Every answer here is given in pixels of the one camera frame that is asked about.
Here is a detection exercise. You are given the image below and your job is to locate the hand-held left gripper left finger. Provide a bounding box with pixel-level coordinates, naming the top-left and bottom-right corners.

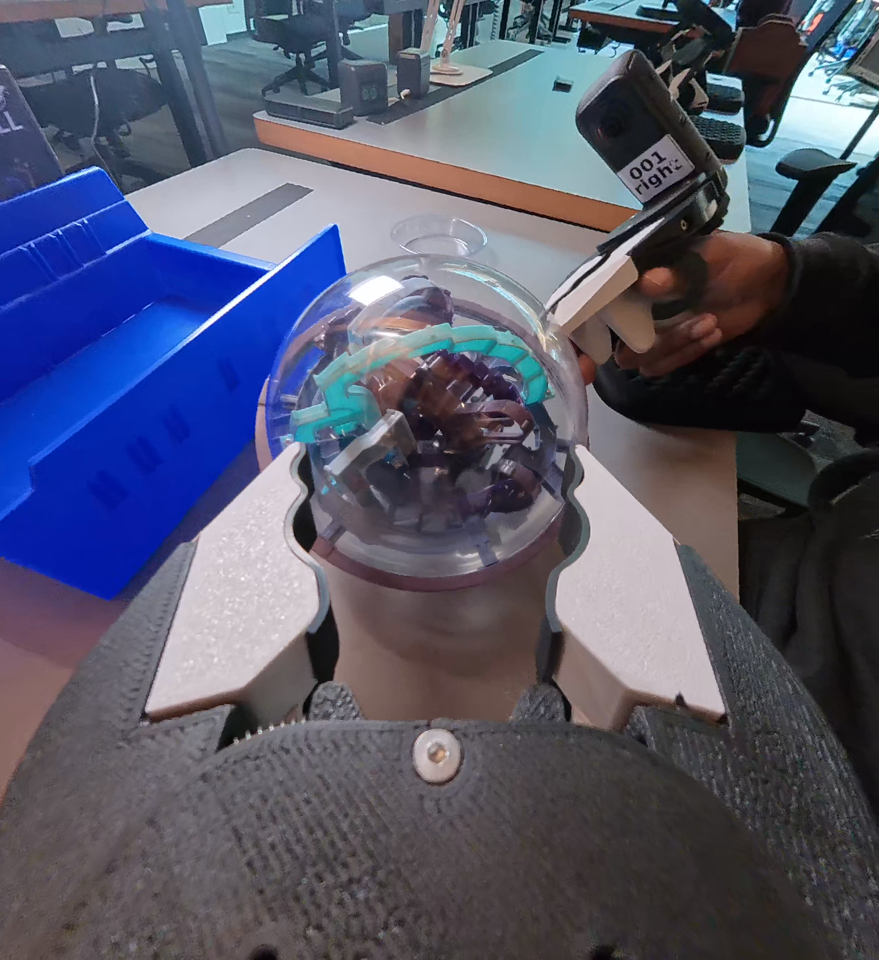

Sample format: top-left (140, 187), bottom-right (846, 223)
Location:
top-left (143, 448), bottom-right (332, 732)

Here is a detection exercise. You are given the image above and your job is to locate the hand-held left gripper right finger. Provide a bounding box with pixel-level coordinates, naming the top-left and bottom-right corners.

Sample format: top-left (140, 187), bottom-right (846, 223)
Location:
top-left (540, 448), bottom-right (727, 732)

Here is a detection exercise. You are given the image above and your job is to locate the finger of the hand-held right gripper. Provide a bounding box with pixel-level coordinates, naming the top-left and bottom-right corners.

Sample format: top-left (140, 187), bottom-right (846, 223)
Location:
top-left (544, 213), bottom-right (651, 333)
top-left (570, 315), bottom-right (618, 367)

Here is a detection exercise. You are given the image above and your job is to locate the clear maze ball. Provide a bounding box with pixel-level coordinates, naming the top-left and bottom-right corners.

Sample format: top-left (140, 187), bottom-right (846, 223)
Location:
top-left (270, 253), bottom-right (591, 594)

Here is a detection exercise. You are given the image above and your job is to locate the person's right forearm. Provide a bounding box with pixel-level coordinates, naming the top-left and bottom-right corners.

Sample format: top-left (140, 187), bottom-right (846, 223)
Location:
top-left (597, 232), bottom-right (879, 438)

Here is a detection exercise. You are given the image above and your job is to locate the person's right hand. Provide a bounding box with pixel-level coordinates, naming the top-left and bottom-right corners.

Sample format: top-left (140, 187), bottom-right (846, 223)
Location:
top-left (618, 232), bottom-right (790, 378)

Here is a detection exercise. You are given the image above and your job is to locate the brown office chair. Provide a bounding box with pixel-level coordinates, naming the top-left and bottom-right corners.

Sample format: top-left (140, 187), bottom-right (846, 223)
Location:
top-left (723, 15), bottom-right (810, 149)

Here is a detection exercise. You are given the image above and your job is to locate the clear plastic dish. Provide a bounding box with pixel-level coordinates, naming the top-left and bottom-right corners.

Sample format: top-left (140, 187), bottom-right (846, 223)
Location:
top-left (390, 216), bottom-right (488, 258)

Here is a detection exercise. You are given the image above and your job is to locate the black mesh office chair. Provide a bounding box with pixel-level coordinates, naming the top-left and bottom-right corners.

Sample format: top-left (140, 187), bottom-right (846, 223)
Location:
top-left (771, 112), bottom-right (879, 243)

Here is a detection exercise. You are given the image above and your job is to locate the black power box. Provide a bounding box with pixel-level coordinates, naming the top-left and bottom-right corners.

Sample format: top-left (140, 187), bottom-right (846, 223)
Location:
top-left (396, 46), bottom-right (433, 99)
top-left (336, 58), bottom-right (393, 116)

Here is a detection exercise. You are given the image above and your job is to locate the person's black printed hoodie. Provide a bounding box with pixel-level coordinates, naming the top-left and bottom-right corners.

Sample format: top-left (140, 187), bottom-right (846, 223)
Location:
top-left (739, 442), bottom-right (879, 864)

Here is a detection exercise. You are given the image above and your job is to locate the blue plastic bin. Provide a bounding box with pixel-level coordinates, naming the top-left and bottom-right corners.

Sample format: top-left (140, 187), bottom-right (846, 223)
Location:
top-left (0, 166), bottom-right (347, 601)

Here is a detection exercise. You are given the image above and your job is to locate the flat black bar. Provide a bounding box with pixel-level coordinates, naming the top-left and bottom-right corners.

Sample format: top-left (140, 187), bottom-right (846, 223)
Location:
top-left (262, 93), bottom-right (356, 131)

